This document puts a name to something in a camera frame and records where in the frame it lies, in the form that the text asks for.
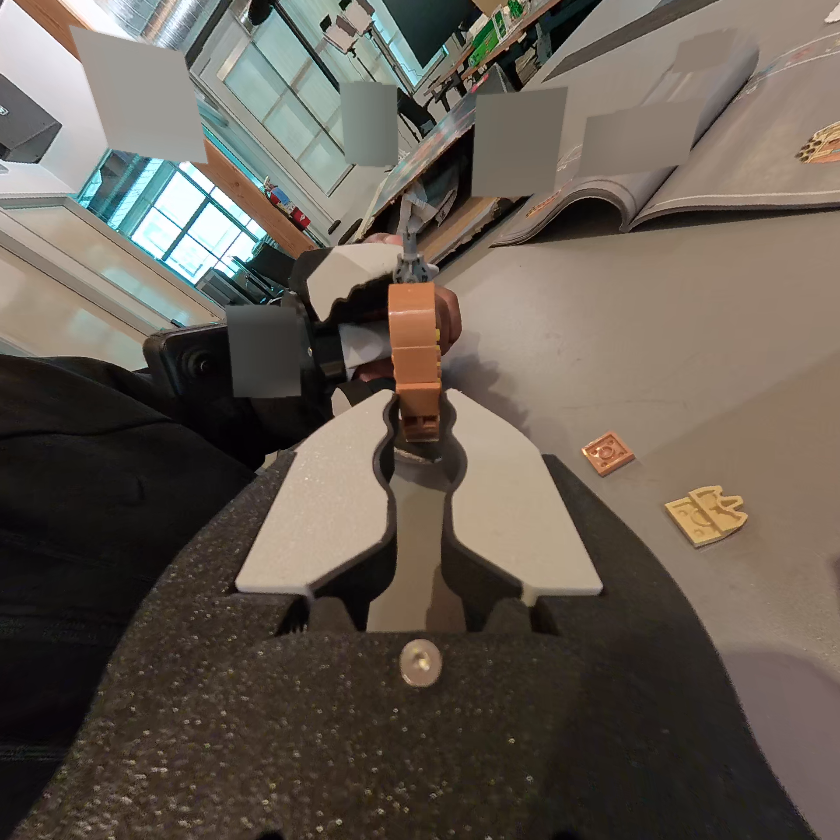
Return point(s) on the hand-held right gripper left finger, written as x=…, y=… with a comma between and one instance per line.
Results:
x=315, y=512

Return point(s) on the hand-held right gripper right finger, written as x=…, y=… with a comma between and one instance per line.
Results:
x=518, y=518

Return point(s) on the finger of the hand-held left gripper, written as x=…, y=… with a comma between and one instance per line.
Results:
x=348, y=269

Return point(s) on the brown lego assembly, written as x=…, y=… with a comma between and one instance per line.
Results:
x=413, y=341

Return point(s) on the orange square lego plate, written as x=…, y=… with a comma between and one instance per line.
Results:
x=608, y=454

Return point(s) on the tan lego piece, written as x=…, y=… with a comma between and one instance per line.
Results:
x=705, y=518

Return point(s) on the person's left hand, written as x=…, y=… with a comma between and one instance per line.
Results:
x=449, y=315

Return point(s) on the clear plastic bag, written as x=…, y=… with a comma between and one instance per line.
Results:
x=420, y=197

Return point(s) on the cardboard box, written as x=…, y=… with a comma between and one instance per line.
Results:
x=472, y=223

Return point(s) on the black office chair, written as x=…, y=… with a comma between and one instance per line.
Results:
x=413, y=111

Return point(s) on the green box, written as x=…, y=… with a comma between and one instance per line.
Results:
x=489, y=36

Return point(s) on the black speaker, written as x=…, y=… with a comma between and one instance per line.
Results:
x=26, y=124

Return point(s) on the grey instruction booklet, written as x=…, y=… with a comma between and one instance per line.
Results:
x=735, y=151

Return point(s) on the black wall monitor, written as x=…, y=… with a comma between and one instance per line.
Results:
x=426, y=26

